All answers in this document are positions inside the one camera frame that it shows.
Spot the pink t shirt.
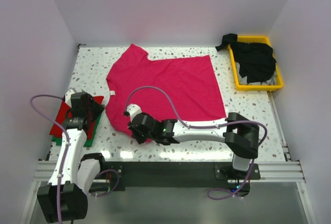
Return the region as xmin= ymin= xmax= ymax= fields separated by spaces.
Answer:
xmin=106 ymin=44 xmax=227 ymax=135

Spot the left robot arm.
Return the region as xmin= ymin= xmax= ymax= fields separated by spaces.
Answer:
xmin=37 ymin=92 xmax=107 ymax=223

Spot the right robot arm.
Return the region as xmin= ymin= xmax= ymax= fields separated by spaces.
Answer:
xmin=128 ymin=112 xmax=259 ymax=179

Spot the red folded t shirt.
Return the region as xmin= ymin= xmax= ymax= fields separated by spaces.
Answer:
xmin=49 ymin=96 xmax=104 ymax=141

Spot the green folded t shirt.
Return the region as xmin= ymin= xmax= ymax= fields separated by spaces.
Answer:
xmin=49 ymin=102 xmax=101 ymax=147

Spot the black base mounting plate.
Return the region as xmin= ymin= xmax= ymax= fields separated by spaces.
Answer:
xmin=90 ymin=162 xmax=247 ymax=192

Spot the black t shirt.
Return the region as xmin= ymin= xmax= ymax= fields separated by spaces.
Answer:
xmin=215 ymin=34 xmax=276 ymax=83

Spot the grey t shirt in bin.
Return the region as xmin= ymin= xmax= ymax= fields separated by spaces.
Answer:
xmin=236 ymin=63 xmax=277 ymax=85

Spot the yellow plastic bin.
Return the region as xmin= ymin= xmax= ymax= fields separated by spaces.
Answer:
xmin=227 ymin=35 xmax=284 ymax=92

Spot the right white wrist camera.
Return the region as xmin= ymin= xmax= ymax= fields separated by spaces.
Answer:
xmin=123 ymin=103 xmax=142 ymax=121

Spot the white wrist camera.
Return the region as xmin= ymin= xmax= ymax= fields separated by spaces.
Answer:
xmin=64 ymin=87 xmax=77 ymax=107
xmin=123 ymin=103 xmax=142 ymax=121

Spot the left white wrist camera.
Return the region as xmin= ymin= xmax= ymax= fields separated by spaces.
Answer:
xmin=64 ymin=87 xmax=77 ymax=107

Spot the aluminium frame rail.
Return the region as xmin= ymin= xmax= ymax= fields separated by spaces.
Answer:
xmin=33 ymin=141 xmax=307 ymax=183

